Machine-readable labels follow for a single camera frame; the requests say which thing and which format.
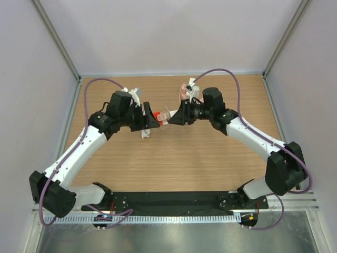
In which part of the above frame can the aluminium frame post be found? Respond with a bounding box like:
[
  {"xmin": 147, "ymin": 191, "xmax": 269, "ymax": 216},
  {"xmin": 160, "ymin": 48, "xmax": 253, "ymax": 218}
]
[
  {"xmin": 262, "ymin": 0, "xmax": 312, "ymax": 79},
  {"xmin": 31, "ymin": 0, "xmax": 81, "ymax": 81}
]

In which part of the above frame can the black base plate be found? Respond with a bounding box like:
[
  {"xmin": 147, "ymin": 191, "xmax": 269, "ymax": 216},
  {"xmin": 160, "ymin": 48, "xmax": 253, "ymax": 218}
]
[{"xmin": 94, "ymin": 191, "xmax": 269, "ymax": 217}]

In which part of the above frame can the red cube socket adapter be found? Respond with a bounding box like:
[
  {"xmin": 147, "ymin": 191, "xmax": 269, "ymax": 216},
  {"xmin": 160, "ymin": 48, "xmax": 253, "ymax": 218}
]
[{"xmin": 153, "ymin": 111, "xmax": 166, "ymax": 125}]

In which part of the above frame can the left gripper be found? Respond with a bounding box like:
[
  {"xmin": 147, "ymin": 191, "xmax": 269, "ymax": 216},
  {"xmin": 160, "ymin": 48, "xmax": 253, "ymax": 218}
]
[{"xmin": 118, "ymin": 102, "xmax": 160, "ymax": 132}]

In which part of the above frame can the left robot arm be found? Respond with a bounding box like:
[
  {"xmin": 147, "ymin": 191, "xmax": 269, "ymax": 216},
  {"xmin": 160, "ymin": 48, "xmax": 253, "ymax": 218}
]
[{"xmin": 29, "ymin": 88, "xmax": 160, "ymax": 218}]

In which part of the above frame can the white power strip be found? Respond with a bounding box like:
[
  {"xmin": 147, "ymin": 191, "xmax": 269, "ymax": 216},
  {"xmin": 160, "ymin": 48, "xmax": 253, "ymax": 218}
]
[{"xmin": 167, "ymin": 110, "xmax": 177, "ymax": 120}]

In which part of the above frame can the pink charger with cable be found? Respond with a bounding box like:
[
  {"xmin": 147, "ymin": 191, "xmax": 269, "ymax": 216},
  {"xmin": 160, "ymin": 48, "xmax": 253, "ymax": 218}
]
[{"xmin": 180, "ymin": 83, "xmax": 187, "ymax": 95}]

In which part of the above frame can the white slotted cable duct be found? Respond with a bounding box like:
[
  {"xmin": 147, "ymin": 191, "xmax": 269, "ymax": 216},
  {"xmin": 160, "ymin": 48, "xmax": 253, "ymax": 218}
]
[{"xmin": 54, "ymin": 213, "xmax": 241, "ymax": 225}]

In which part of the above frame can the pink small charger plug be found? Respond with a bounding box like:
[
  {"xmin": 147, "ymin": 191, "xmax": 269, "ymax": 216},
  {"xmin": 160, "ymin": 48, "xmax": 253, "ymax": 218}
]
[{"xmin": 157, "ymin": 112, "xmax": 169, "ymax": 122}]

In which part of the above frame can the left aluminium frame post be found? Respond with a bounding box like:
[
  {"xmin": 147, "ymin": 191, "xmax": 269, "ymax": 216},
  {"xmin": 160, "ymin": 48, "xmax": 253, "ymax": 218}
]
[{"xmin": 31, "ymin": 0, "xmax": 81, "ymax": 81}]

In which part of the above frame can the right aluminium frame post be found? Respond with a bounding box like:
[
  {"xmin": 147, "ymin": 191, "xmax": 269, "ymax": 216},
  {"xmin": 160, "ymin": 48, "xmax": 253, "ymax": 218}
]
[{"xmin": 262, "ymin": 0, "xmax": 312, "ymax": 79}]

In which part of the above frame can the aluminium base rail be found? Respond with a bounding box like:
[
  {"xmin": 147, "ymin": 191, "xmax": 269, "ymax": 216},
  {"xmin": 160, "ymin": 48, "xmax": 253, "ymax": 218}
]
[{"xmin": 266, "ymin": 190, "xmax": 319, "ymax": 211}]

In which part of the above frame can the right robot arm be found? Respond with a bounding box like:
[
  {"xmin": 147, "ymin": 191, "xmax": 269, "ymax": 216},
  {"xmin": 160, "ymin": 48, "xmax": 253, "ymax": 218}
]
[{"xmin": 167, "ymin": 87, "xmax": 308, "ymax": 209}]

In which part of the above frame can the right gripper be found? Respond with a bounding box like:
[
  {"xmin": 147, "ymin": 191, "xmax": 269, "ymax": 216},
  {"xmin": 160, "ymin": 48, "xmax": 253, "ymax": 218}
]
[{"xmin": 170, "ymin": 99, "xmax": 214, "ymax": 125}]

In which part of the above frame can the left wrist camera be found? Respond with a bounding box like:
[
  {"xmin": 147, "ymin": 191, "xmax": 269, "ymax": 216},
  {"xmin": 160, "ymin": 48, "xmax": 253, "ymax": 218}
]
[{"xmin": 122, "ymin": 87, "xmax": 142, "ymax": 106}]

